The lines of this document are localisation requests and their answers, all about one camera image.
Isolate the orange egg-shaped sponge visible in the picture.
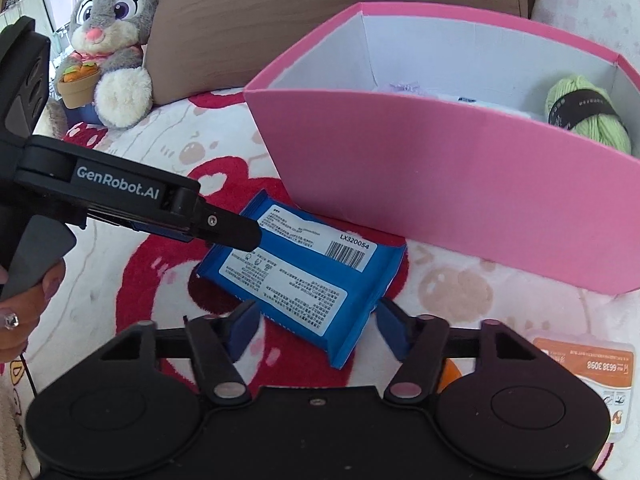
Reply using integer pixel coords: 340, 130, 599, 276
437, 359, 462, 393

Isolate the blue snack package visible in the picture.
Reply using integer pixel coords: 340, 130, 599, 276
196, 191, 406, 370

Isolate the purple plush toy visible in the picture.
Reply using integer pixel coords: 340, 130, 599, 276
375, 82, 427, 96

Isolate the green yarn ball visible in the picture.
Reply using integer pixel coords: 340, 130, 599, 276
544, 75, 632, 155

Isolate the white tissue pack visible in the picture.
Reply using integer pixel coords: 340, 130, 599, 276
424, 93, 544, 122

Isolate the person's left hand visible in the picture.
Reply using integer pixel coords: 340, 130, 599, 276
1, 259, 66, 363

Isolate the bear print blanket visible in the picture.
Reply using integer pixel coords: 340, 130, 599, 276
1, 91, 639, 477

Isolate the grey bunny plush toy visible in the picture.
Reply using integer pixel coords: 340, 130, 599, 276
55, 0, 160, 129

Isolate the clear box with orange label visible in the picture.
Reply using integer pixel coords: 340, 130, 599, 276
526, 330, 636, 443

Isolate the brown pillow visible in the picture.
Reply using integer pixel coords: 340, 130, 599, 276
144, 0, 540, 106

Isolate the pink cardboard box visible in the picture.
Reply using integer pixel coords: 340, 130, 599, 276
244, 2, 639, 295

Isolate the pink checked pillow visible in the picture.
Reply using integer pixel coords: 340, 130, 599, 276
532, 0, 640, 66

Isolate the black cable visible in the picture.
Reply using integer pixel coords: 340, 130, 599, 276
16, 351, 39, 399

